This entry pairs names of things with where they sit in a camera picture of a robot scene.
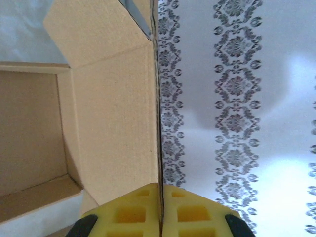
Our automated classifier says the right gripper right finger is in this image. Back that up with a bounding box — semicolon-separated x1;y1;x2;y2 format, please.
163;184;258;237

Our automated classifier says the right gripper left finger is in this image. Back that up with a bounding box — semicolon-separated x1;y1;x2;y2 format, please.
66;182;161;237

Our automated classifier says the brown cardboard box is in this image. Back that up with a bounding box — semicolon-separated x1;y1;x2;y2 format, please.
0;0;165;235

